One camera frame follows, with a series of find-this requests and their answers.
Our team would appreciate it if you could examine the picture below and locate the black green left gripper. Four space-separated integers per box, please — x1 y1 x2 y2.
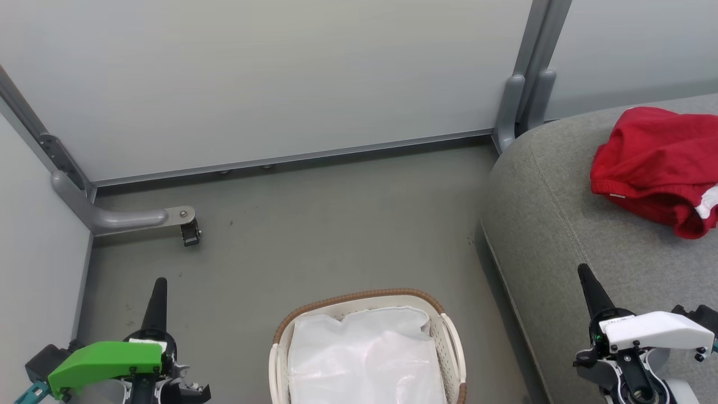
25 277 211 404

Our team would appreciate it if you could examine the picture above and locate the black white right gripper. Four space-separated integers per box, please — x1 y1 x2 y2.
577 263 718 362

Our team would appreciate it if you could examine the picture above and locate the red white sports garment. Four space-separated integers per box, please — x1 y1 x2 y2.
590 106 718 240

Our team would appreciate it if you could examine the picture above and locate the white laundry basket brown rim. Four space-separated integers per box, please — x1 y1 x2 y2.
268 288 468 404

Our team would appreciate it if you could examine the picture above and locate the white basket liner cloth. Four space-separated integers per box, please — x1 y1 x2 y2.
287 306 448 404

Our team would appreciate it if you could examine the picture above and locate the grey fabric sofa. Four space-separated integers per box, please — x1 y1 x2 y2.
480 93 718 404

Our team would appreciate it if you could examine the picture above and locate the small black caster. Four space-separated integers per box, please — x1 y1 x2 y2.
180 218 202 248

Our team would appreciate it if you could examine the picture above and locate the grey partition foot bracket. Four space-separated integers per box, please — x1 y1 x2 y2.
51 171 197 237

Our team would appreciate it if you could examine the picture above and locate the teal left cable connector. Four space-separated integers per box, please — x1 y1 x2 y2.
13 380 52 404

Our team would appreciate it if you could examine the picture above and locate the grey single partition post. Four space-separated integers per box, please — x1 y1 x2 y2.
0 64 94 198

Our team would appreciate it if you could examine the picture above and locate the grey double partition post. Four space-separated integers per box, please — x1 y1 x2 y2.
492 0 573 154

